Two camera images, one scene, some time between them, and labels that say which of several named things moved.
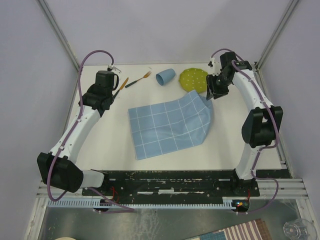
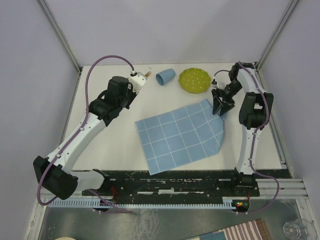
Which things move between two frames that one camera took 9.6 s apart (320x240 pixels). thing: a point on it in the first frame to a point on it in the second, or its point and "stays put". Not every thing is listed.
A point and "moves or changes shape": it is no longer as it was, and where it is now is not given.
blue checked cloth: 170,126 moves or changes shape
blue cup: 163,77 stays put
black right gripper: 217,92 to 225,107
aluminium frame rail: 276,35 stays put
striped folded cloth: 253,230 stays put
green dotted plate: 193,79 stays put
